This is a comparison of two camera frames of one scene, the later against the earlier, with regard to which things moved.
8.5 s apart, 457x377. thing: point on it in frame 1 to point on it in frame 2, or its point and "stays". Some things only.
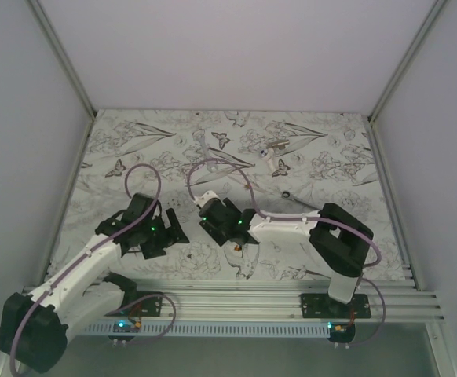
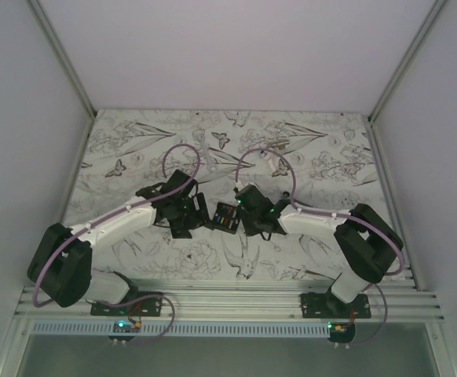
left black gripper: x=169 y=236 to x=197 y=220
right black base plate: x=322 y=305 stays
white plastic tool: x=268 y=155 stays
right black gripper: x=214 y=234 to x=249 y=231
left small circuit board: x=124 y=327 stays
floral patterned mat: x=271 y=162 stays
